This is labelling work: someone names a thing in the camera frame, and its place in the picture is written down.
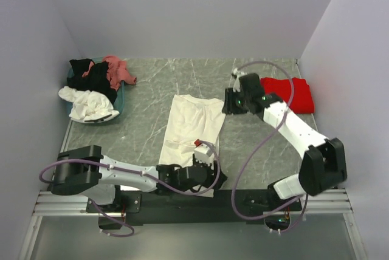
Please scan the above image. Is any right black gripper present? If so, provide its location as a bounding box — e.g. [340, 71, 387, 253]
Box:
[221, 89, 250, 116]

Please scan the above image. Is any cream white t-shirt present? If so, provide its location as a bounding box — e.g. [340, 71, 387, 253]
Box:
[158, 94, 226, 199]

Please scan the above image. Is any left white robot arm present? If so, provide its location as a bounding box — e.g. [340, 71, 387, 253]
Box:
[50, 145, 227, 213]

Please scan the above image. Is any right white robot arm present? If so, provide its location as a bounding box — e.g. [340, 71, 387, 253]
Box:
[222, 72, 348, 211]

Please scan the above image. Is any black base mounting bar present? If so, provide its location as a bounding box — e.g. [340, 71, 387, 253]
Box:
[101, 190, 287, 226]

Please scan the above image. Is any folded red t-shirt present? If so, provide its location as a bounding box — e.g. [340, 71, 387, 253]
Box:
[260, 77, 315, 115]

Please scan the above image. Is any teal plastic basket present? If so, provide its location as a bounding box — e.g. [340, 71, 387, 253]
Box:
[66, 56, 129, 126]

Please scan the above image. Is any white t-shirt black trim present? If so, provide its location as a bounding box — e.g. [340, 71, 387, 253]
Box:
[58, 86, 120, 123]

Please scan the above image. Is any pink t-shirt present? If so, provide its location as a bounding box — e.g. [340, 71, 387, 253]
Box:
[100, 55, 137, 90]

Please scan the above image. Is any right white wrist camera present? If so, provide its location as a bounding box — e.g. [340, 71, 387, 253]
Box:
[232, 68, 247, 92]

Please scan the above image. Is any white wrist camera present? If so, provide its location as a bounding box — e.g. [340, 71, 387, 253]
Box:
[194, 139, 214, 164]
[232, 68, 247, 92]

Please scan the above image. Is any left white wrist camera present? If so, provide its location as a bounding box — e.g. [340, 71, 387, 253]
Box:
[194, 139, 214, 164]

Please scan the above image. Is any aluminium frame rail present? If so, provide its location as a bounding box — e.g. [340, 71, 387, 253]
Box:
[19, 188, 368, 259]

